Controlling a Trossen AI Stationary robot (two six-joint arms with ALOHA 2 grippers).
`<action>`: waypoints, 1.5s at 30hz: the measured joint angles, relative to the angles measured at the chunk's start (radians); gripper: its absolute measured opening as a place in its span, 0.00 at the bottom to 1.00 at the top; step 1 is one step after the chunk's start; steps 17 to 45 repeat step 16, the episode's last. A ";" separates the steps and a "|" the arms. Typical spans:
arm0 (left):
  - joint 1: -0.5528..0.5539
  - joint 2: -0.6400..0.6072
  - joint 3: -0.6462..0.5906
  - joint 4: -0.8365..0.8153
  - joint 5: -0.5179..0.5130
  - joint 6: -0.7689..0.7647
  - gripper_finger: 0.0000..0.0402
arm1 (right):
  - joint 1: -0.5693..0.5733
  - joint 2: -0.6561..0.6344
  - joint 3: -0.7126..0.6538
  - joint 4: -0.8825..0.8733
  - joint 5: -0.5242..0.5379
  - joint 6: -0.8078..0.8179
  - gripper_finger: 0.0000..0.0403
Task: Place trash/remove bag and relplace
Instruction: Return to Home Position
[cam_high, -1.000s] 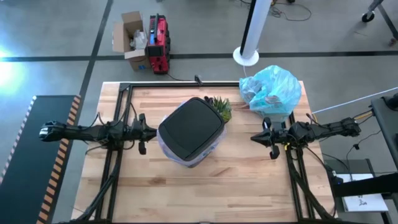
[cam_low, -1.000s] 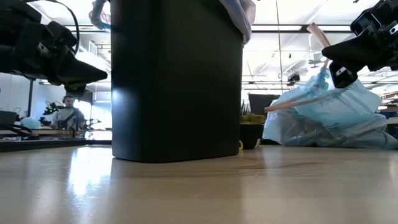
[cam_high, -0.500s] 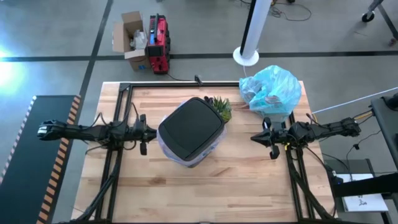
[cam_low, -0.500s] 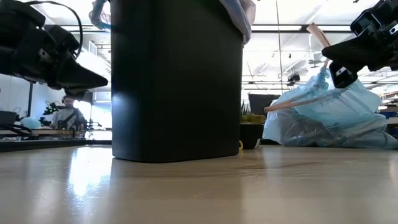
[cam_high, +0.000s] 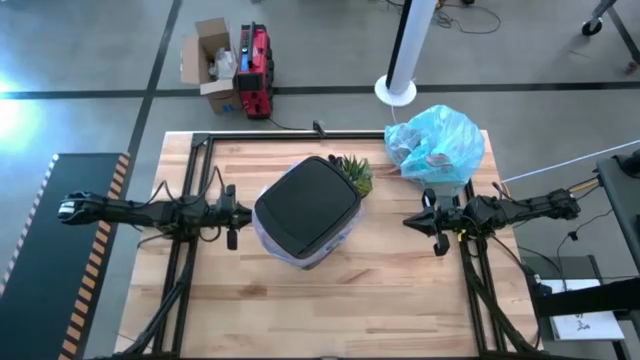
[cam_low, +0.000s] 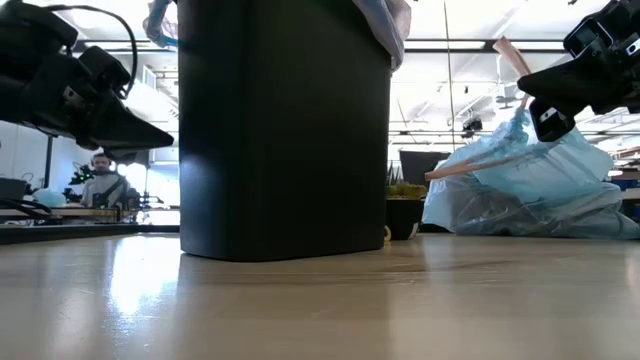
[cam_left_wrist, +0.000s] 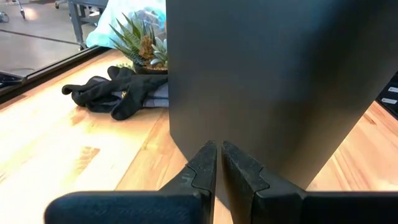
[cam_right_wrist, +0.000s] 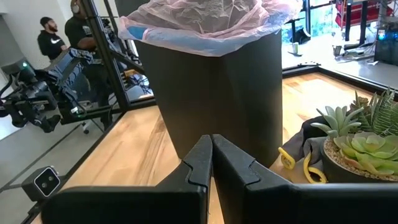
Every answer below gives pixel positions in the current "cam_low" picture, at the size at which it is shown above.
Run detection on neighbour rig black frame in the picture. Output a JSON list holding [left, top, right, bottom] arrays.
[[42, 133, 55, 190]]

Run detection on person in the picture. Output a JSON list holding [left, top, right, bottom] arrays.
[[78, 152, 134, 210]]

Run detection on black hanging camera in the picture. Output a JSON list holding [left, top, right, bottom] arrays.
[[460, 115, 485, 139]]

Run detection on black aluminium table frame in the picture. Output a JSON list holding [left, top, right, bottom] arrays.
[[0, 223, 180, 246]]

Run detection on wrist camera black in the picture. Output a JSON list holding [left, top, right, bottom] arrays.
[[528, 97, 578, 143], [78, 45, 133, 96]]

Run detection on black rig bar with lights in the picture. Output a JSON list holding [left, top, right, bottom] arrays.
[[74, 36, 569, 54]]

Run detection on blue storage bins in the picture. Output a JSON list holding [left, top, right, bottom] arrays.
[[618, 177, 640, 222]]

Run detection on thin hanging cable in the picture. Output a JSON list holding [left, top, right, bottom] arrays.
[[441, 0, 457, 154]]

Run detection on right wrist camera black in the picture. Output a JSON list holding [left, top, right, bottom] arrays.
[[528, 97, 578, 143]]

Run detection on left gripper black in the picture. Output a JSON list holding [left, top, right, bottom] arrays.
[[0, 47, 176, 165]]

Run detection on black computer monitor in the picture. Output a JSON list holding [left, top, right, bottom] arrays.
[[398, 149, 452, 189]]

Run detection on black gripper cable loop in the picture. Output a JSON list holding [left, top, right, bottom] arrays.
[[45, 3, 140, 100]]

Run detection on black plastic trash bin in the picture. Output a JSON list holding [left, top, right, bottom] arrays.
[[177, 0, 393, 263]]

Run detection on black curved cables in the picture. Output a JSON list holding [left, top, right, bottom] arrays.
[[0, 197, 54, 221]]

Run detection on black bin with blue liner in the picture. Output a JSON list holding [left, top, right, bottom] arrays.
[[421, 35, 640, 240]]

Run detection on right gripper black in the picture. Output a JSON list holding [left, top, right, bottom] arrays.
[[516, 0, 640, 115]]

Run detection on pink plastic trash bag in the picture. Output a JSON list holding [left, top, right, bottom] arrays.
[[142, 0, 413, 72]]

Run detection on potted succulent plant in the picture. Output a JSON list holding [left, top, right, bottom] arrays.
[[384, 163, 429, 242]]

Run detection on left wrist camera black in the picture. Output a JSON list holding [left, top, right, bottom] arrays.
[[78, 45, 133, 96]]

